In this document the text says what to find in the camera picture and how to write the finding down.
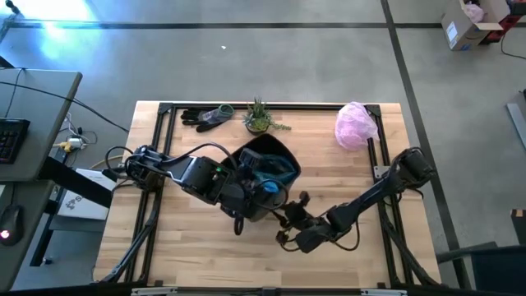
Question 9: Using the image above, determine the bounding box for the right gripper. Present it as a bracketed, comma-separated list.
[275, 201, 321, 232]

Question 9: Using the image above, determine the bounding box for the teal plastic trash bag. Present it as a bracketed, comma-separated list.
[253, 154, 298, 195]

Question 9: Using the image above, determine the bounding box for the dark grey trash bin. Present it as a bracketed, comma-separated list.
[220, 133, 302, 223]

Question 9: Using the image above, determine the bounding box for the small pink plastic bag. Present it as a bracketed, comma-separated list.
[462, 2, 486, 24]

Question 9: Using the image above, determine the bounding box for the succulent plant in pot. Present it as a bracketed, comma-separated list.
[242, 97, 293, 136]

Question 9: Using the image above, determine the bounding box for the black work glove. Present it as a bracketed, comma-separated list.
[180, 104, 236, 133]

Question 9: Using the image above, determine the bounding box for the white printed box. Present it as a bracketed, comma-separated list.
[57, 167, 118, 221]

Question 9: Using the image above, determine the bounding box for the grey desk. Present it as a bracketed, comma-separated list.
[0, 67, 84, 292]

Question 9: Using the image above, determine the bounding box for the dark office chair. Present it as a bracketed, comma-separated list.
[435, 241, 526, 296]

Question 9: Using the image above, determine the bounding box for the black computer mouse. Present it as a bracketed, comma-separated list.
[0, 204, 25, 247]

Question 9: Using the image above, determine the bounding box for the black keyboard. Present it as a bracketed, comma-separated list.
[0, 118, 31, 165]

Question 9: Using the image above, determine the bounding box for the silver aluminium bar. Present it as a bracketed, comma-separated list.
[505, 102, 526, 150]

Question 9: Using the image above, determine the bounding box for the cardboard box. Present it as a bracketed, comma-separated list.
[441, 0, 505, 53]

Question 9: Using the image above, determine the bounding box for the red plastic crate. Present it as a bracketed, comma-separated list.
[480, 0, 526, 45]

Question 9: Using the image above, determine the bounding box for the black desk cable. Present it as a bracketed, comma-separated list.
[0, 80, 131, 134]

